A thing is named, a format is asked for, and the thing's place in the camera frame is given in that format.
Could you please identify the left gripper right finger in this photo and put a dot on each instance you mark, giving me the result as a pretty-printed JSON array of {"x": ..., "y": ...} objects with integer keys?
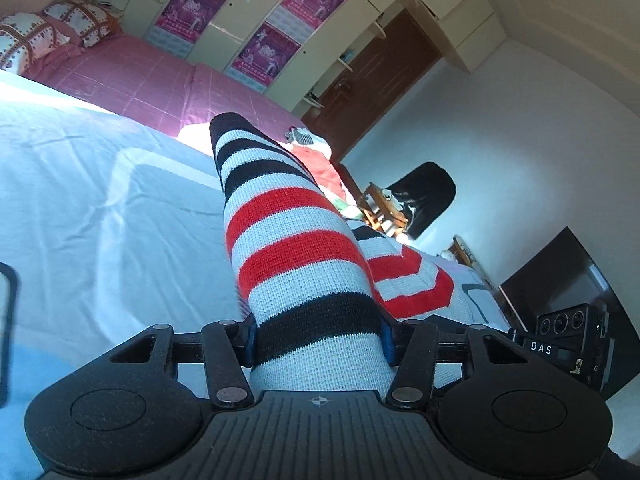
[{"x": 393, "y": 339}]

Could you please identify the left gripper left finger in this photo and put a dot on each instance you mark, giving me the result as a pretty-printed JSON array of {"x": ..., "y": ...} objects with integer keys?
[{"x": 247, "y": 336}]

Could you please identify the striped knit sweater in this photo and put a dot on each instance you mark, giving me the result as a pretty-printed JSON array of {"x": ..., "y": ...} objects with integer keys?
[{"x": 317, "y": 284}]

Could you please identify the black flat screen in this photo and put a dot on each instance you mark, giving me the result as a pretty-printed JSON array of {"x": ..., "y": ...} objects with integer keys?
[{"x": 564, "y": 275}]

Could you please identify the wooden chair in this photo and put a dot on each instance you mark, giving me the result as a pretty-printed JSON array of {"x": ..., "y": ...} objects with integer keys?
[{"x": 380, "y": 212}]

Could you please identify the white blue patterned quilt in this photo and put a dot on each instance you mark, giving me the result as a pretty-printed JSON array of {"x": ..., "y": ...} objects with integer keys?
[{"x": 109, "y": 229}]

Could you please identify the orange red garment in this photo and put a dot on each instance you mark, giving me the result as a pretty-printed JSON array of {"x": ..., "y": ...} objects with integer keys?
[{"x": 322, "y": 170}]

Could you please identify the black white checked cloth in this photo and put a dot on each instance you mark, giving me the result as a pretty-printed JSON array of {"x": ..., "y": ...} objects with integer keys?
[{"x": 305, "y": 138}]

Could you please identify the brown wooden door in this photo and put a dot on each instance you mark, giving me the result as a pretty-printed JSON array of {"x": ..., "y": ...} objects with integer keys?
[{"x": 380, "y": 75}]

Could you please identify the lower right purple poster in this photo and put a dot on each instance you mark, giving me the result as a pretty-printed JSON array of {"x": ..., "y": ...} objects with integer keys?
[{"x": 261, "y": 60}]

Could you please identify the pink checked bed sheet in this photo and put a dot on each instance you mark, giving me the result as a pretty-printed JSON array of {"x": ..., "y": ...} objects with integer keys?
[{"x": 131, "y": 78}]

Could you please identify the cream glossy wardrobe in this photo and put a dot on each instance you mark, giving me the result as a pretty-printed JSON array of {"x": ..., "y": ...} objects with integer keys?
[{"x": 465, "y": 31}]

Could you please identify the lower left purple poster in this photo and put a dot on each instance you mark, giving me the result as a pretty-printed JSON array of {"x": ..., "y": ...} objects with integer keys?
[{"x": 187, "y": 19}]

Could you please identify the far patterned pillow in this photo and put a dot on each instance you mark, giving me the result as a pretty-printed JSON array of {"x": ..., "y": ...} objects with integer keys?
[{"x": 88, "y": 21}]

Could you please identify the patterned pillow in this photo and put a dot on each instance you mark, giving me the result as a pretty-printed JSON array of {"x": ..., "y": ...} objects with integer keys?
[
  {"x": 25, "y": 38},
  {"x": 88, "y": 21}
]

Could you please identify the near patterned pillow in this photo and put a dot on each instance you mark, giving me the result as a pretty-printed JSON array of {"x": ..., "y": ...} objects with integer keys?
[{"x": 25, "y": 38}]

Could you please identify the corner wall shelves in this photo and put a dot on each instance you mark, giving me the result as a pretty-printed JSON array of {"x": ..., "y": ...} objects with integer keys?
[{"x": 343, "y": 64}]

